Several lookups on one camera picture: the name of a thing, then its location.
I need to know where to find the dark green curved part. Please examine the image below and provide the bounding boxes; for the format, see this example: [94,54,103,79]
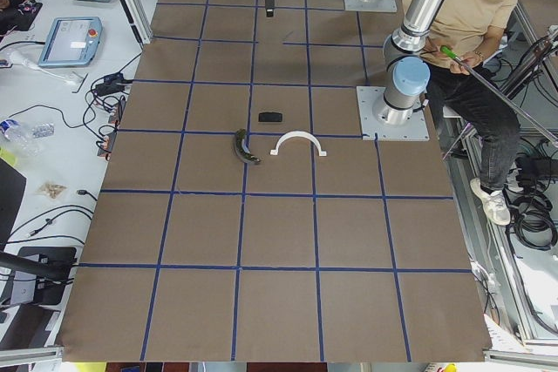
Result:
[233,128,262,165]

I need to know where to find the clear plastic water bottle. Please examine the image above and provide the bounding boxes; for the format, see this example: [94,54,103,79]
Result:
[1,118,55,157]

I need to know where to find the white semicircular bracket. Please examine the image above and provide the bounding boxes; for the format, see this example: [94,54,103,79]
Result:
[269,130,328,157]

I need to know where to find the near blue teach pendant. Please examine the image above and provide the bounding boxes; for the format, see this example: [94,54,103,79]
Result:
[38,17,103,68]

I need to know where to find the black usb hub box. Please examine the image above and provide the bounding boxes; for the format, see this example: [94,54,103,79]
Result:
[92,72,133,97]

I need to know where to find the small bag of snacks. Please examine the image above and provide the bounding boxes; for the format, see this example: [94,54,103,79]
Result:
[37,182,67,200]

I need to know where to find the green handled metal rod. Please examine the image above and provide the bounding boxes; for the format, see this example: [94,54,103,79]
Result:
[439,45,557,147]

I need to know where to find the white shoe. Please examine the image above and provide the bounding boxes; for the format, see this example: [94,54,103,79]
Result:
[470,178,511,226]

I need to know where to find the person in beige shirt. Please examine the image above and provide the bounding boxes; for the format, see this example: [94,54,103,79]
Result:
[420,0,537,227]

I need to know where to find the black rectangular plastic block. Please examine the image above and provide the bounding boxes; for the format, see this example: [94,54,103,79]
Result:
[258,112,283,124]

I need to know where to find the black laptop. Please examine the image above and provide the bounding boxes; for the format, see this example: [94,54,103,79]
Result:
[0,159,26,249]

